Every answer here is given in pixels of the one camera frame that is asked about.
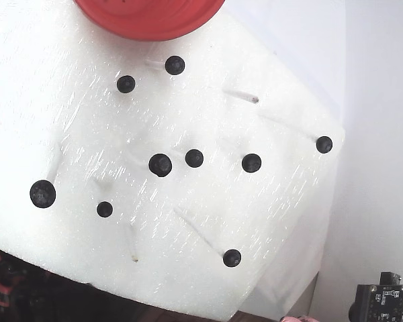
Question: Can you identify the red collapsible silicone cup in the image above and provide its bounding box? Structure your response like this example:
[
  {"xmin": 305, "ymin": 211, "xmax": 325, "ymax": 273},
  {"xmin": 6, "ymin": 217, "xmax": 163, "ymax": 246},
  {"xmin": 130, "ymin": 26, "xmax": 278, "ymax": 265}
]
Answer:
[{"xmin": 73, "ymin": 0, "xmax": 226, "ymax": 42}]

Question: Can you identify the white plastic stick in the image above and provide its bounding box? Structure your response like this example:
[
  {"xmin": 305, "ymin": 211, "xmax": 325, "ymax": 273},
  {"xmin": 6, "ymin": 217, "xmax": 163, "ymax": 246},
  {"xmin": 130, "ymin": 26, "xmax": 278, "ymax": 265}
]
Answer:
[
  {"xmin": 221, "ymin": 89, "xmax": 260, "ymax": 104},
  {"xmin": 124, "ymin": 223, "xmax": 139, "ymax": 263},
  {"xmin": 46, "ymin": 142, "xmax": 64, "ymax": 184}
]

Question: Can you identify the white foam board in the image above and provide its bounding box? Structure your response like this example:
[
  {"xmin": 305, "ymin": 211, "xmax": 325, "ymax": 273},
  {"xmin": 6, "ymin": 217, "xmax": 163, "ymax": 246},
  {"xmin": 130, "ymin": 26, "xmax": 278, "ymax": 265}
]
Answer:
[{"xmin": 0, "ymin": 0, "xmax": 346, "ymax": 321}]

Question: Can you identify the pink object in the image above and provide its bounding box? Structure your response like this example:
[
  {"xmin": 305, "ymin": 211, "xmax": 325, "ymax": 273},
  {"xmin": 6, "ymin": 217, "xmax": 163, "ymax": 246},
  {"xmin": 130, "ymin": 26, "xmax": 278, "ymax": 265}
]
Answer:
[{"xmin": 279, "ymin": 314, "xmax": 312, "ymax": 322}]

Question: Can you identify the black camera module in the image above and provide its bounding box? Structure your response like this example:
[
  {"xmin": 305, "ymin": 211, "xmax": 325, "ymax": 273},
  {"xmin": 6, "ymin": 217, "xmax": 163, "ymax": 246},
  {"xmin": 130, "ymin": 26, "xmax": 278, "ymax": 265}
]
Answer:
[{"xmin": 348, "ymin": 270, "xmax": 403, "ymax": 322}]

